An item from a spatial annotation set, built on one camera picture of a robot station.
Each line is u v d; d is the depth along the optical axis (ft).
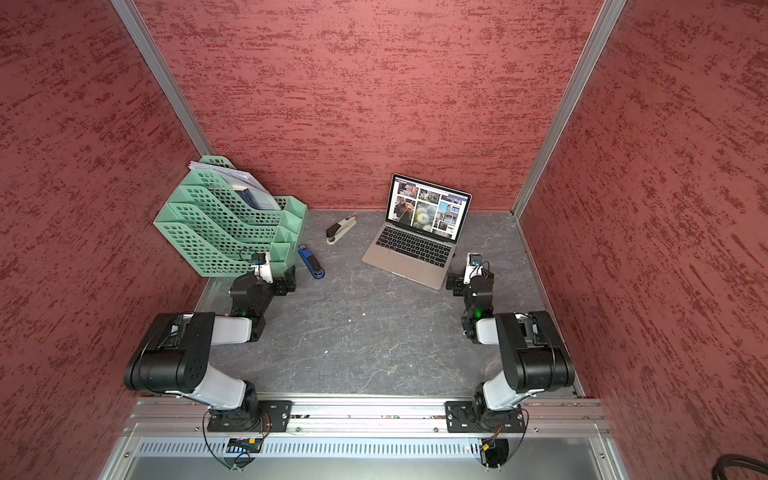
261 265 2.60
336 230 3.60
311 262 3.36
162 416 2.48
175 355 1.51
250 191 3.40
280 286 2.74
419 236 3.69
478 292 2.32
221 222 3.38
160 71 2.65
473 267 2.58
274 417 2.42
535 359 1.47
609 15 2.34
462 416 2.43
